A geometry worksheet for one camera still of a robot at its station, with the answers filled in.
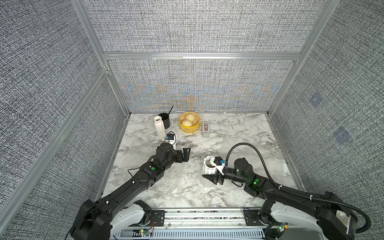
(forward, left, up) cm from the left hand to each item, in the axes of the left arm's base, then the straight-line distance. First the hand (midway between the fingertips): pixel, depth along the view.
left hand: (186, 147), depth 80 cm
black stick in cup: (+33, +10, -4) cm, 34 cm away
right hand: (-10, -10, 0) cm, 14 cm away
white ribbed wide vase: (-15, -10, +6) cm, 19 cm away
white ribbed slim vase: (+19, +17, -5) cm, 26 cm away
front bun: (+28, -1, -11) cm, 30 cm away
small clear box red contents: (+23, -14, -15) cm, 31 cm away
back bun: (+33, -3, -11) cm, 35 cm away
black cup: (+29, +14, -8) cm, 33 cm away
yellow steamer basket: (+28, -8, -14) cm, 32 cm away
